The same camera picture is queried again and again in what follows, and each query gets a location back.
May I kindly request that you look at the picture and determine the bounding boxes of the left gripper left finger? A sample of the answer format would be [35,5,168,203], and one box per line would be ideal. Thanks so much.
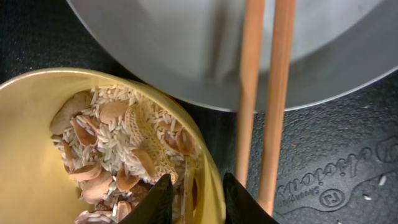
[119,174,174,224]

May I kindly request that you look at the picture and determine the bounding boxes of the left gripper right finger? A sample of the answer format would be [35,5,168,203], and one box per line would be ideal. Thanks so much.
[223,172,278,224]

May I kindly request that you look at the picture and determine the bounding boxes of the food scraps with rice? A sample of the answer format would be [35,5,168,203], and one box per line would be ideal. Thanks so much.
[49,85,201,223]

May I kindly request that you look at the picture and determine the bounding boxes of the yellow bowl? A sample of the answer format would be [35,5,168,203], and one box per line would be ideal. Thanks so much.
[1,68,226,223]

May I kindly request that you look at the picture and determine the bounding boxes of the wooden chopstick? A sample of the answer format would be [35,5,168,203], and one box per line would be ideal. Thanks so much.
[257,0,296,215]
[235,0,266,186]

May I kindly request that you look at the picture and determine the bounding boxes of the grey round plate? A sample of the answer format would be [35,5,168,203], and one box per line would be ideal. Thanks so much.
[68,0,397,111]

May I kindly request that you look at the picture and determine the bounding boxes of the round black serving tray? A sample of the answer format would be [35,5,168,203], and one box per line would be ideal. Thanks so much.
[1,1,397,223]

